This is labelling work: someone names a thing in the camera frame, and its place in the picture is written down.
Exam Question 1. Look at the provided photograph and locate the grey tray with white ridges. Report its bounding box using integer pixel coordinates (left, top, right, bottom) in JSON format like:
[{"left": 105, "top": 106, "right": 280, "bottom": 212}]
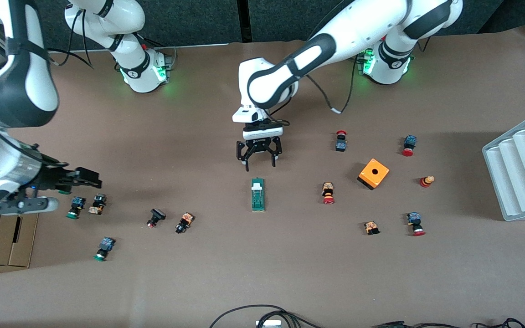
[{"left": 482, "top": 108, "right": 525, "bottom": 222}]

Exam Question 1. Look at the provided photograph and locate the orange button box with hole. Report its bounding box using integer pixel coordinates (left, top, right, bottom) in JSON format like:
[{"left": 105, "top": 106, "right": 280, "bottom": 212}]
[{"left": 357, "top": 158, "right": 390, "bottom": 190}]

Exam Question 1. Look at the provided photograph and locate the black cable loop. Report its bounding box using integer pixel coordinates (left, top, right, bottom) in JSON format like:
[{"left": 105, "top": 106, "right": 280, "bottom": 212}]
[{"left": 209, "top": 304, "right": 324, "bottom": 328}]

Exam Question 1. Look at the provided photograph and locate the green load switch base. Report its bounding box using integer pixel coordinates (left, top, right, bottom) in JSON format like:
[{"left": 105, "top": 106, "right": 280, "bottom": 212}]
[{"left": 251, "top": 178, "right": 267, "bottom": 212}]

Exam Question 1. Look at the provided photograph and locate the brown paper table cover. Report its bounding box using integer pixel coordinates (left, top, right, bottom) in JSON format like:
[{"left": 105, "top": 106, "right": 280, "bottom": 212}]
[{"left": 0, "top": 25, "right": 525, "bottom": 328}]

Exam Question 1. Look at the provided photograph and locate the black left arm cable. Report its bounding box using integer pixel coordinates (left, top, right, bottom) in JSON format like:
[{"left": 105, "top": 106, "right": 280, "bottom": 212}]
[{"left": 306, "top": 59, "right": 359, "bottom": 114}]

